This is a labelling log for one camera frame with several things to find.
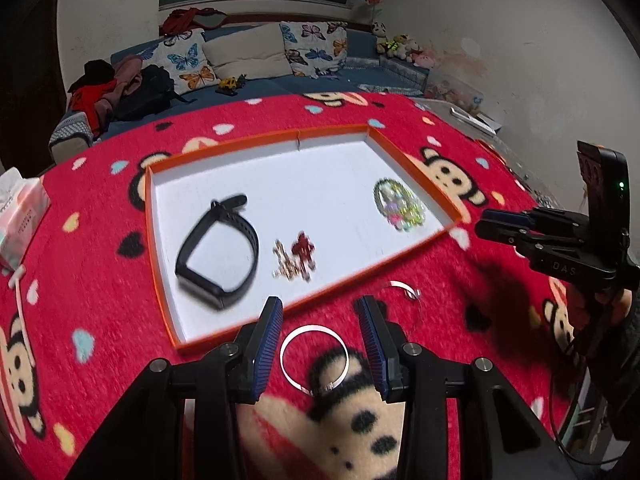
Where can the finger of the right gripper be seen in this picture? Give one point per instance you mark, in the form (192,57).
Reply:
(513,233)
(508,218)

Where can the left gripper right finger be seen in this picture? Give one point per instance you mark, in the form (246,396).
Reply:
(500,436)

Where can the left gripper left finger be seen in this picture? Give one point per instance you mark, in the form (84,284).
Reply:
(141,437)

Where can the silver bangle with pearl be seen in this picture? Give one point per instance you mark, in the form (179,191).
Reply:
(402,305)

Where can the black smart wristband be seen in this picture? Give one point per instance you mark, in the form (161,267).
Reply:
(218,259)

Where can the silver hoop with red charm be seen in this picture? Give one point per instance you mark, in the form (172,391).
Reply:
(313,359)

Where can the gold chain charm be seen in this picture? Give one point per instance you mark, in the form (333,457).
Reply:
(288,267)

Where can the right hand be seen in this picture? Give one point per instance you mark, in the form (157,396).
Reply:
(615,305)

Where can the plush toys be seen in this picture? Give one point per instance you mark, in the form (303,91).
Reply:
(403,47)

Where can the blue sofa bed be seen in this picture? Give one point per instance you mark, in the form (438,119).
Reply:
(364,70)

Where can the orange white shallow tray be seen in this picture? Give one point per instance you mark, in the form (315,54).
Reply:
(362,201)

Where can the right butterfly pillow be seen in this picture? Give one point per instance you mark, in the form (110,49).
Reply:
(315,49)

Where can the butterfly pillow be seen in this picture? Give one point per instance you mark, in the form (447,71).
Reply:
(185,61)
(315,49)

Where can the pink tissue pack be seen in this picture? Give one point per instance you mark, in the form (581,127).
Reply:
(24,202)

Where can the beige pillow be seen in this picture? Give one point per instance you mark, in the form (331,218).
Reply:
(258,53)

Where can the yellow toy vehicle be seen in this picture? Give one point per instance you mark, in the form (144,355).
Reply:
(231,86)

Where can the pile of clothes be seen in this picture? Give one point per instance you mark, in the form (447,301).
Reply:
(124,92)

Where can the left butterfly pillow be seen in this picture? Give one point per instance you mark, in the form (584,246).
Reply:
(185,61)

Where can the red cloth on sill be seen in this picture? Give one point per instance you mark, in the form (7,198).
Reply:
(183,20)

